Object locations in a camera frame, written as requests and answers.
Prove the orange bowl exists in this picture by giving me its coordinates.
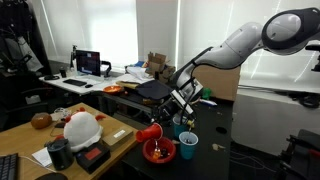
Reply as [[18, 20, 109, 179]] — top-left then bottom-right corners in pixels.
[[103, 85, 123, 95]]

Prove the white plastic fork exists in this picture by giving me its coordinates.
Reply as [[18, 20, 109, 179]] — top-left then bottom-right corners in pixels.
[[153, 140, 161, 160]]

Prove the red bowl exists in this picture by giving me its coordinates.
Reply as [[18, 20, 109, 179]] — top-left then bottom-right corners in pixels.
[[142, 137, 176, 164]]

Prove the brown football toy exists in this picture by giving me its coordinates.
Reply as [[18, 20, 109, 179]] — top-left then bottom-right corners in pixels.
[[31, 112, 52, 129]]

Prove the blue cup right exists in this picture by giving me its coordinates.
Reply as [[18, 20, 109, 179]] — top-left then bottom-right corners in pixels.
[[172, 115, 187, 138]]

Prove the blue plastic bin lid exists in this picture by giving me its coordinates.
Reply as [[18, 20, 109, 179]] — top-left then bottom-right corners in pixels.
[[136, 80, 172, 100]]

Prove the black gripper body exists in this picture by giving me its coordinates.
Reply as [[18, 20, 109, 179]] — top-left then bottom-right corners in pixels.
[[152, 90, 194, 123]]

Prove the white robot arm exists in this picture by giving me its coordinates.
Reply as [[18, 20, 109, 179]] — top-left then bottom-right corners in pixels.
[[151, 7, 320, 123]]

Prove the red plastic cup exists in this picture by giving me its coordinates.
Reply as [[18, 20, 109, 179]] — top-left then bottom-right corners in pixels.
[[135, 123, 163, 142]]

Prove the black cylindrical speaker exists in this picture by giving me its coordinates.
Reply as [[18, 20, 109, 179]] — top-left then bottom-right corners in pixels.
[[47, 139, 74, 171]]

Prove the blue cup left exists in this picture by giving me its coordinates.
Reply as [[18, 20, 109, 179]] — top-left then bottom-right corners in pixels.
[[179, 131, 199, 160]]

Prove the tan rectangular box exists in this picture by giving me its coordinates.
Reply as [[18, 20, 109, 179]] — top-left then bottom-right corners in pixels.
[[102, 126, 133, 151]]

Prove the wooden desk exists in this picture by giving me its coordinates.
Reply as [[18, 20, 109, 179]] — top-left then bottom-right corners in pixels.
[[0, 103, 137, 180]]

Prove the black monitor screen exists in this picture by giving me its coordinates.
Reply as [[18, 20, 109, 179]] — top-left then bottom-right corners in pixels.
[[76, 50, 101, 76]]

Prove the blue cup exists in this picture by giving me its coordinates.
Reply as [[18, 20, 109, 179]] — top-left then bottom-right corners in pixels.
[[172, 115, 187, 138], [179, 131, 199, 160]]

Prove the green toy figure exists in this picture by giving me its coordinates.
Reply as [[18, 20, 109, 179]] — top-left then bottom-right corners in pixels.
[[202, 88, 212, 100]]

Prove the black keyboard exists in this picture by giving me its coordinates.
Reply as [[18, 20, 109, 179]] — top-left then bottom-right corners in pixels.
[[0, 153, 19, 180]]

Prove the brown cardboard box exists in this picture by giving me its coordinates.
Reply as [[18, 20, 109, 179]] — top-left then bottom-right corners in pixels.
[[146, 52, 176, 83]]

